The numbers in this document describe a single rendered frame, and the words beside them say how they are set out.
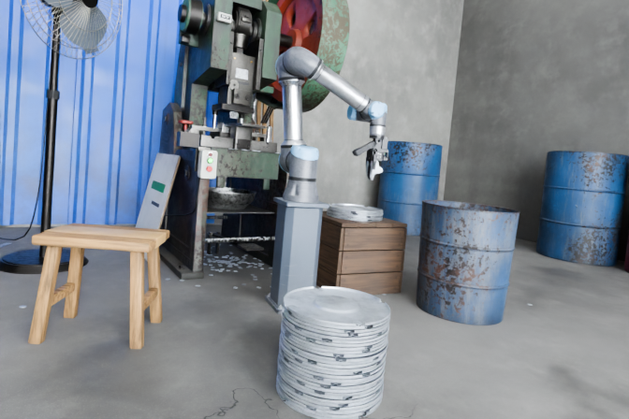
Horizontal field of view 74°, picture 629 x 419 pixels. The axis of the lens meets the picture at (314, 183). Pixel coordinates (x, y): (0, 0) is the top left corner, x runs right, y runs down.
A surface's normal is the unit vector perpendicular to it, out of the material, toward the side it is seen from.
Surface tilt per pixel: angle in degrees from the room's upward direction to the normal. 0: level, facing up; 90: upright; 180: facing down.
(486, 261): 92
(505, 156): 90
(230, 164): 90
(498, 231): 92
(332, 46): 104
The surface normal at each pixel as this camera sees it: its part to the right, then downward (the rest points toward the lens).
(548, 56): -0.83, -0.04
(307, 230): 0.38, 0.08
